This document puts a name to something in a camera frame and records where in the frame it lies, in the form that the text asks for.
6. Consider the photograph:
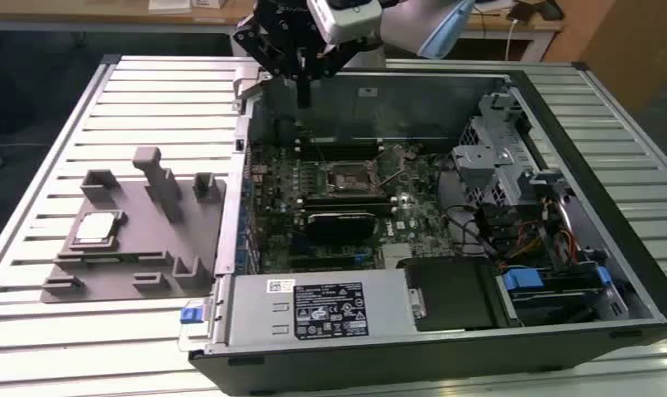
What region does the silver metal drive cage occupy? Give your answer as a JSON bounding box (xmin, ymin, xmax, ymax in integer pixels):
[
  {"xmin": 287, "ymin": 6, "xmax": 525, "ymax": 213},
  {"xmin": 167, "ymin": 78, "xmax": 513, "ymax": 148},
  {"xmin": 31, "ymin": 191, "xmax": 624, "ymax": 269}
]
[{"xmin": 449, "ymin": 93, "xmax": 537, "ymax": 210}]

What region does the white paper box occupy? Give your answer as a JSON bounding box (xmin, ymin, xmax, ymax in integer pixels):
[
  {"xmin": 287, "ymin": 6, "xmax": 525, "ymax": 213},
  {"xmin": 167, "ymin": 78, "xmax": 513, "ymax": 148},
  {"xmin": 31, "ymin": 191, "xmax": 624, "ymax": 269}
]
[{"xmin": 147, "ymin": 0, "xmax": 193, "ymax": 12}]

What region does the grey parts rack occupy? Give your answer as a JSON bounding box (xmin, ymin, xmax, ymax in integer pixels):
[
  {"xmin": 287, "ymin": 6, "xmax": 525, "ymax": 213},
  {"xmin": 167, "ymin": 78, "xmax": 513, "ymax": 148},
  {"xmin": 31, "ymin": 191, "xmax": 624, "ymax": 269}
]
[{"xmin": 39, "ymin": 146, "xmax": 231, "ymax": 305}]

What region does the orange and yellow wire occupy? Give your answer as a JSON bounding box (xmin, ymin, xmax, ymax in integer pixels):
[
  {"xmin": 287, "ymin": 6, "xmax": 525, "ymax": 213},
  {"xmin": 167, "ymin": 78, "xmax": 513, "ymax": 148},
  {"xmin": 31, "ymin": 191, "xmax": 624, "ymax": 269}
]
[{"xmin": 518, "ymin": 221, "xmax": 582, "ymax": 261}]

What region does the black wire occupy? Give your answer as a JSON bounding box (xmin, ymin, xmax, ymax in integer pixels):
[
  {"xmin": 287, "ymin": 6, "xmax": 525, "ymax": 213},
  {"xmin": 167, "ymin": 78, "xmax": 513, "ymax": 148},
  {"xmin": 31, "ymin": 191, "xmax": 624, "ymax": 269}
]
[{"xmin": 444, "ymin": 205, "xmax": 498, "ymax": 260}]

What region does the black RAM stick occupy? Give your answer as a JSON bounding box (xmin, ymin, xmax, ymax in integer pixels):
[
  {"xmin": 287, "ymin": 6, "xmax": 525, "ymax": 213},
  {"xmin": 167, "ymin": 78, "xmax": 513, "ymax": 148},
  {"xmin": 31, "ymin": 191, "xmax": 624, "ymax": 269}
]
[{"xmin": 302, "ymin": 195, "xmax": 397, "ymax": 217}]

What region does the metal socket cover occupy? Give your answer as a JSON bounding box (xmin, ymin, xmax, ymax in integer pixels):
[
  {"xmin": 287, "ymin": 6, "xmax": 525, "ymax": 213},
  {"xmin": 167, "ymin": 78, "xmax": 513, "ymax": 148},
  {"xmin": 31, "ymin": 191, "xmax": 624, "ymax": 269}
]
[{"xmin": 373, "ymin": 147, "xmax": 410, "ymax": 175}]

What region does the CPU socket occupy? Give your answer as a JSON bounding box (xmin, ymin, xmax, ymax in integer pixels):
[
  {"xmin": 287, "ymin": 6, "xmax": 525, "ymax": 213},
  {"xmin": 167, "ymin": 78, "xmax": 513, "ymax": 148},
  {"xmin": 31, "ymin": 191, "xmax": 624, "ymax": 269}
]
[{"xmin": 325, "ymin": 162, "xmax": 378, "ymax": 194}]

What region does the grey power supply unit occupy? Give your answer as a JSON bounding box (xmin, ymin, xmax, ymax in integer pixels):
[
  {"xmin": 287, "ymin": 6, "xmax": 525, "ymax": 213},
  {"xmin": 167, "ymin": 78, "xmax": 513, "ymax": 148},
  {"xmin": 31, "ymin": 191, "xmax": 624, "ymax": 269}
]
[{"xmin": 222, "ymin": 271, "xmax": 410, "ymax": 349}]

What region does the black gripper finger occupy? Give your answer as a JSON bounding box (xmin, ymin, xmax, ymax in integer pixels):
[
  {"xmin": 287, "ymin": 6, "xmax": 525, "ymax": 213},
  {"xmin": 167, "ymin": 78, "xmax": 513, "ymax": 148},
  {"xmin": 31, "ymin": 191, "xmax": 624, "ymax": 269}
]
[
  {"xmin": 305, "ymin": 38, "xmax": 361, "ymax": 109},
  {"xmin": 233, "ymin": 15, "xmax": 309, "ymax": 110}
]

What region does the white cable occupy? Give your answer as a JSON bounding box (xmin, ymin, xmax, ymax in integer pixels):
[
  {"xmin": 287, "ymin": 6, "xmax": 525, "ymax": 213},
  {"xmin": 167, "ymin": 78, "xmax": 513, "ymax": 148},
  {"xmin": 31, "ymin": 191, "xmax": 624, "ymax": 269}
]
[{"xmin": 505, "ymin": 16, "xmax": 521, "ymax": 62}]

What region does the green motherboard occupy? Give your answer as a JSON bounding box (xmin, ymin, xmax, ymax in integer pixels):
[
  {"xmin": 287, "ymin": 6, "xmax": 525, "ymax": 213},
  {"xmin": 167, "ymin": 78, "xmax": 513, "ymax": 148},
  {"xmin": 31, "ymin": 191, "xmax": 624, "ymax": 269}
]
[{"xmin": 247, "ymin": 142, "xmax": 494, "ymax": 274}]

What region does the black graphics card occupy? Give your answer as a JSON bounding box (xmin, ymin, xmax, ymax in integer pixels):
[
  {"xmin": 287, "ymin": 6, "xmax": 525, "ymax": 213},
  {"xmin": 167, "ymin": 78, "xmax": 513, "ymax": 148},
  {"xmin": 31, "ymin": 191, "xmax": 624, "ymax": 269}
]
[{"xmin": 303, "ymin": 212, "xmax": 378, "ymax": 242}]

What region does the black device on desk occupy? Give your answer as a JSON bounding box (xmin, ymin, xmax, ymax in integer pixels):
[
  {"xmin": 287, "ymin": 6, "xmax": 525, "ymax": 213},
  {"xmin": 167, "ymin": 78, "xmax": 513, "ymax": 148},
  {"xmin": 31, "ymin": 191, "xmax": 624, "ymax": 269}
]
[{"xmin": 505, "ymin": 0, "xmax": 565, "ymax": 22}]

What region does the silver CPU chip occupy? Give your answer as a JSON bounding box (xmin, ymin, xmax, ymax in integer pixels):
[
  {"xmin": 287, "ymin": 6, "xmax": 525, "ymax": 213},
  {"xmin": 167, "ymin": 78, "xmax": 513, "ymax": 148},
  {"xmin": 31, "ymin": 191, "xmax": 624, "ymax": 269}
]
[{"xmin": 73, "ymin": 212, "xmax": 125, "ymax": 244}]

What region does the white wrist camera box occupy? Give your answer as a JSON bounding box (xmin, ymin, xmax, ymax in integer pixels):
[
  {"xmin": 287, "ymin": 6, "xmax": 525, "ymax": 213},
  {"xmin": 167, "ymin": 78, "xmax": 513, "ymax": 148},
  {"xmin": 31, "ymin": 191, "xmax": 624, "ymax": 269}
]
[{"xmin": 307, "ymin": 0, "xmax": 385, "ymax": 45}]

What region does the blue disk carrier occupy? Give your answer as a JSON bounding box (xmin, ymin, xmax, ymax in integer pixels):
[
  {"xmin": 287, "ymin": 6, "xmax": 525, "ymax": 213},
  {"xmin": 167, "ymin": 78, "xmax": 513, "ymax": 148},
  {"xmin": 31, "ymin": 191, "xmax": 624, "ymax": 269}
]
[{"xmin": 502, "ymin": 267, "xmax": 545, "ymax": 293}]

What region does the black open PC case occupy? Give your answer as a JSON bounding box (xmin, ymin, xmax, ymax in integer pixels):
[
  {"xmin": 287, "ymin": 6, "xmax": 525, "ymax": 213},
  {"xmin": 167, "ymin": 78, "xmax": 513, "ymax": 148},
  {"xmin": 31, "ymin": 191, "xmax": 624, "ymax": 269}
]
[{"xmin": 187, "ymin": 68, "xmax": 667, "ymax": 397}]

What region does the wooden desk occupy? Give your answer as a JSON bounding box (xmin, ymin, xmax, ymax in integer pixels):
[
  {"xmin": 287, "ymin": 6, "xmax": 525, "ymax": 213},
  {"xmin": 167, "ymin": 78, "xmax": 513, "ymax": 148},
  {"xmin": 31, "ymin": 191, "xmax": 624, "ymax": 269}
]
[{"xmin": 0, "ymin": 0, "xmax": 568, "ymax": 34}]

